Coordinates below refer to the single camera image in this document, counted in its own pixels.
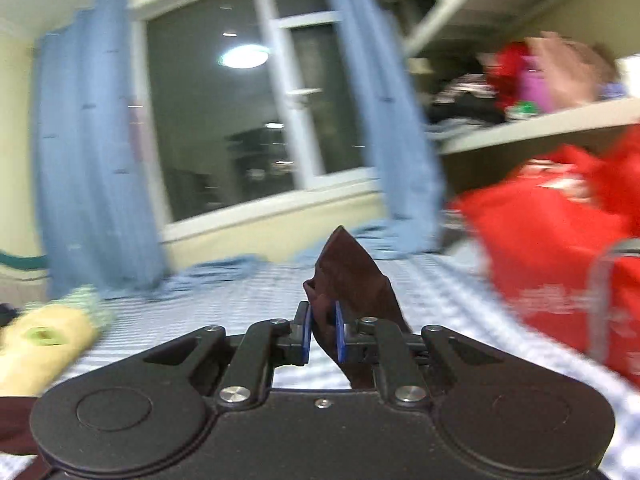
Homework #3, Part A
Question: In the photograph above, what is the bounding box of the dark maroon garment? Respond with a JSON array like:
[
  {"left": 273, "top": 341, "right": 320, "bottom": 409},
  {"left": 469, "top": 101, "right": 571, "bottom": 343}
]
[{"left": 303, "top": 226, "right": 411, "bottom": 361}]

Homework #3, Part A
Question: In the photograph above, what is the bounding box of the dark clothes pile on shelf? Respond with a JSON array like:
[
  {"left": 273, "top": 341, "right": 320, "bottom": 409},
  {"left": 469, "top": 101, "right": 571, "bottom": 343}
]
[{"left": 426, "top": 74, "right": 506, "bottom": 125}]

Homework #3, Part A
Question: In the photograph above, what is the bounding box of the red clothing on shelf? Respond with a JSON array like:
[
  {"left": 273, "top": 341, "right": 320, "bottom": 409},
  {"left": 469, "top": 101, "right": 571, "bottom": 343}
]
[{"left": 487, "top": 41, "right": 530, "bottom": 112}]

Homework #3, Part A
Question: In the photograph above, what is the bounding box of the right blue star curtain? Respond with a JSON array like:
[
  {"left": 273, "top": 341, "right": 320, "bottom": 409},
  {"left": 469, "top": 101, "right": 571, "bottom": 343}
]
[{"left": 294, "top": 0, "right": 447, "bottom": 261}]

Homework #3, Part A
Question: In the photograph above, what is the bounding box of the blue star curtain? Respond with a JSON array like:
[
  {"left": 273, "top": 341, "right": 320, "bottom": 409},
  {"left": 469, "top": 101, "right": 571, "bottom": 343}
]
[
  {"left": 32, "top": 0, "right": 167, "bottom": 297},
  {"left": 294, "top": 0, "right": 447, "bottom": 261}
]

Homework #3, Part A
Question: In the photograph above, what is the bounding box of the left blue star curtain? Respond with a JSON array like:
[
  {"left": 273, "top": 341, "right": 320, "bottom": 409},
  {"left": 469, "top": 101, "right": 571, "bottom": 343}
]
[{"left": 32, "top": 0, "right": 167, "bottom": 297}]

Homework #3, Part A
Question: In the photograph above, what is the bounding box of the red fabric tote bag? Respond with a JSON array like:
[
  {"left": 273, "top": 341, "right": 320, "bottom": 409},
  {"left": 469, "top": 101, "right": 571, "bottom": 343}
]
[{"left": 452, "top": 126, "right": 639, "bottom": 384}]

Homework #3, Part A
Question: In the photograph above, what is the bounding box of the white framed window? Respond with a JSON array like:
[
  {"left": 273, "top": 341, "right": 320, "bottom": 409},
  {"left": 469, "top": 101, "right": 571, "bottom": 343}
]
[{"left": 132, "top": 0, "right": 376, "bottom": 243}]

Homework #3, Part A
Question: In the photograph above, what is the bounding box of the yellow avocado print pillow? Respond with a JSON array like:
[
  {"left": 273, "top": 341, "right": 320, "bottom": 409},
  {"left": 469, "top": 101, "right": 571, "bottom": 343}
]
[{"left": 0, "top": 304, "right": 100, "bottom": 396}]

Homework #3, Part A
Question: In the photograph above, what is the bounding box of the pink leather handbag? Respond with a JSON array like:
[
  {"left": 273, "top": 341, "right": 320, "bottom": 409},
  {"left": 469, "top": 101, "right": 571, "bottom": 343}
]
[{"left": 525, "top": 32, "right": 618, "bottom": 110}]

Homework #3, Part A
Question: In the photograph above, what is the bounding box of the chrome metal bed rail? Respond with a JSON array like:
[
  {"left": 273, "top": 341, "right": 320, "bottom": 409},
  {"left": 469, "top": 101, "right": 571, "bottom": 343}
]
[{"left": 587, "top": 238, "right": 640, "bottom": 364}]

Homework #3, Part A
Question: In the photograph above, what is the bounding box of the white wall shelf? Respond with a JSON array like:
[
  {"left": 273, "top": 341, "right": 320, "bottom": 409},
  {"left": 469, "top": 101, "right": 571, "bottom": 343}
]
[{"left": 439, "top": 98, "right": 640, "bottom": 155}]

